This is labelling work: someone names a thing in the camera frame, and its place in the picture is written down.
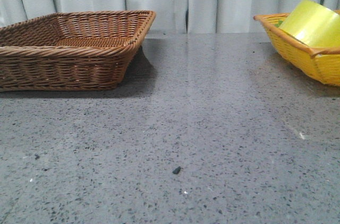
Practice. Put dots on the yellow tape roll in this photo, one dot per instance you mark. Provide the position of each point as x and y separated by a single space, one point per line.
313 25

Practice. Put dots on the brown wicker basket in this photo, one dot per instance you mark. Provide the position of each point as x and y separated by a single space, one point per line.
76 51

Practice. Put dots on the toy carrot with green leaves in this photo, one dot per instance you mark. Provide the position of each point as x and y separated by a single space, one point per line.
278 24

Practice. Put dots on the yellow wicker basket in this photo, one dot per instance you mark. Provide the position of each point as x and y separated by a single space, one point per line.
320 64

